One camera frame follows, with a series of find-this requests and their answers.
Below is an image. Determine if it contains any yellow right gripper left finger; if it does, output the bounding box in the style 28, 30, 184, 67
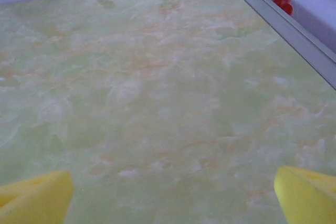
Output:
0, 170, 75, 224

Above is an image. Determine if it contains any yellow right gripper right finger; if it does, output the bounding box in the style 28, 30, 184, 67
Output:
274, 165, 336, 224

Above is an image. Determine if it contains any aluminium side rail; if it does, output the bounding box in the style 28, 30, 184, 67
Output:
216, 0, 336, 90

